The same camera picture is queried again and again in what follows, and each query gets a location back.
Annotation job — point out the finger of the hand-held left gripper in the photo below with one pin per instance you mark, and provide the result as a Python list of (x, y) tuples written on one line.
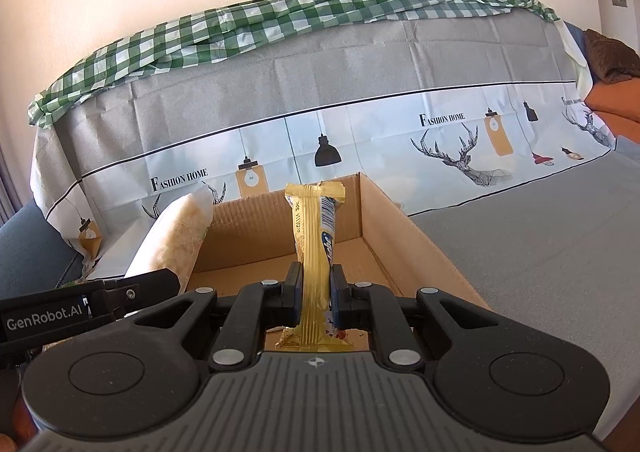
[(145, 288)]

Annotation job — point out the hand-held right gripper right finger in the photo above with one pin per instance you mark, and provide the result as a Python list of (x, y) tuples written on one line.
[(336, 294)]

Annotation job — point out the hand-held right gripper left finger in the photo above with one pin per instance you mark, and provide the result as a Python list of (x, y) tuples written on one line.
[(295, 293)]

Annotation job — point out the yellow snack bar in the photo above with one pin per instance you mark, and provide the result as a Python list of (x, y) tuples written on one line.
[(314, 252)]

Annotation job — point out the clear rice cracker packet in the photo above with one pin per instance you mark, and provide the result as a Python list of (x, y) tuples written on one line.
[(172, 237)]

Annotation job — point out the cardboard box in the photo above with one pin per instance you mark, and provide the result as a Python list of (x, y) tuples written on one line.
[(380, 242)]

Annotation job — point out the person's left hand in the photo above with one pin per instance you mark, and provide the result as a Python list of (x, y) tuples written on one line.
[(9, 412)]

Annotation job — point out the grey curtain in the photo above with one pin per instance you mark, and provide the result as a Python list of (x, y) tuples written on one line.
[(9, 182)]

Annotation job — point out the white deer print bag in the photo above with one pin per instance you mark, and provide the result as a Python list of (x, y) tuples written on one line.
[(350, 67)]

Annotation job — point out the green checked cloth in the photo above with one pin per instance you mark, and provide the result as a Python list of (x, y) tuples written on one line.
[(260, 22)]

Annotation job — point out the white and blue cushion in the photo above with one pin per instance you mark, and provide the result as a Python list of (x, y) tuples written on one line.
[(574, 52)]

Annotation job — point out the orange cushion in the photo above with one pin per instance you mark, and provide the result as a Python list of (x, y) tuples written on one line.
[(615, 100)]

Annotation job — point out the brown blanket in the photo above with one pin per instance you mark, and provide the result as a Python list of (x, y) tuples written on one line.
[(612, 55)]

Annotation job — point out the wall switch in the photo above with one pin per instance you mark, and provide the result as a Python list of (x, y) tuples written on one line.
[(619, 1)]

